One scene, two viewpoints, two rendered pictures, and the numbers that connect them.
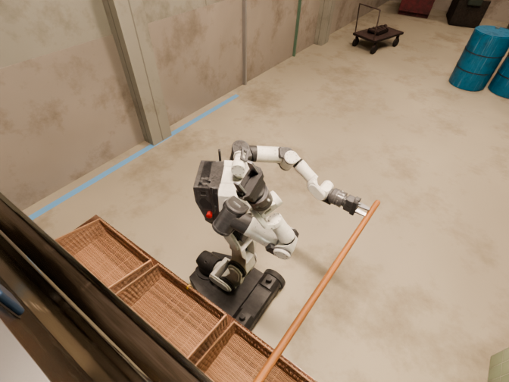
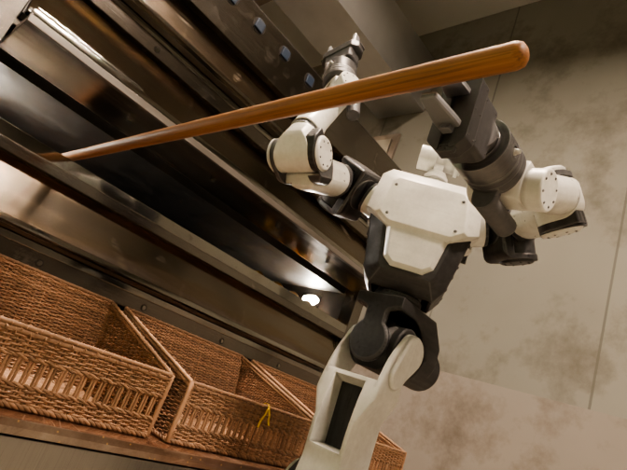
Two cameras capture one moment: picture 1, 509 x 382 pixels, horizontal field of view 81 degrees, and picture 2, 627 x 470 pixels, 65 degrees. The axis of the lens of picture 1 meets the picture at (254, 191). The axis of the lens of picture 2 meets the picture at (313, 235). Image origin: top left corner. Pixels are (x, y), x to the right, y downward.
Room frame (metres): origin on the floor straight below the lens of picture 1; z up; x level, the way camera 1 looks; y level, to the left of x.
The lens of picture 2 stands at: (1.04, -1.10, 0.79)
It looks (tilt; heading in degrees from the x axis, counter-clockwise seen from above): 17 degrees up; 101
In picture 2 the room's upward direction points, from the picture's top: 21 degrees clockwise
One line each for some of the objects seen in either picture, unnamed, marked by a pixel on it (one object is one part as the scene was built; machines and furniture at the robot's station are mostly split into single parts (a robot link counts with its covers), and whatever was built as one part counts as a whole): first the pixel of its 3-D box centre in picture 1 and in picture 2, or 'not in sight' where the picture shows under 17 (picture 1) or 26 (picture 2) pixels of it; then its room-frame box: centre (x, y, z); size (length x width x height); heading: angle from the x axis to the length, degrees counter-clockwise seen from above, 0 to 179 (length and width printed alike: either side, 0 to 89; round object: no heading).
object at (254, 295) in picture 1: (230, 282); not in sight; (1.10, 0.17, 0.19); 0.64 x 0.52 x 0.33; 56
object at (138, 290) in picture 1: (160, 321); (214, 388); (0.60, 0.49, 0.72); 0.56 x 0.49 x 0.28; 56
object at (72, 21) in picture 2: not in sight; (252, 167); (0.36, 0.62, 1.54); 1.79 x 0.11 x 0.19; 56
